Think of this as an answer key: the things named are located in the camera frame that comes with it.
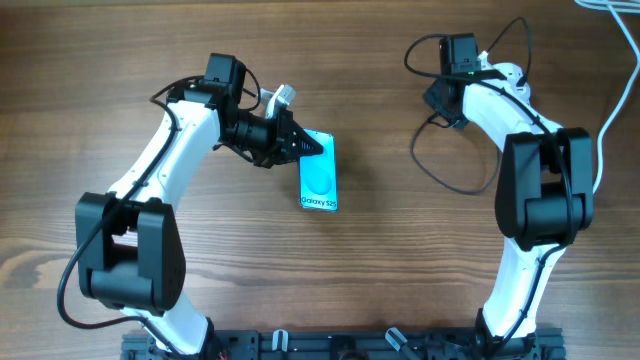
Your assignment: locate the black USB charging cable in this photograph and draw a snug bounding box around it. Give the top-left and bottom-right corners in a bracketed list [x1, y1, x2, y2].
[410, 17, 533, 197]

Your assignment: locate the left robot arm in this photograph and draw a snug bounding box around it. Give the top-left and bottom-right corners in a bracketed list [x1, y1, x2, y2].
[57, 53, 326, 359]

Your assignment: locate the white power strip cord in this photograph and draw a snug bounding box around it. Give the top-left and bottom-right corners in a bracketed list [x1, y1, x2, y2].
[574, 0, 640, 195]

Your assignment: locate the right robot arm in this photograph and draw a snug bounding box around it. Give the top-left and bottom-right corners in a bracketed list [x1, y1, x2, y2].
[424, 33, 594, 352]

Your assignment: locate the teal Galaxy S25 smartphone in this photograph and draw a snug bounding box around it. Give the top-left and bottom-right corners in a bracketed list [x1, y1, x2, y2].
[299, 129, 338, 212]

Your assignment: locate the white power strip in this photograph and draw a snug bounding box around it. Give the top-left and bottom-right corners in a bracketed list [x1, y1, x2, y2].
[493, 62, 531, 105]

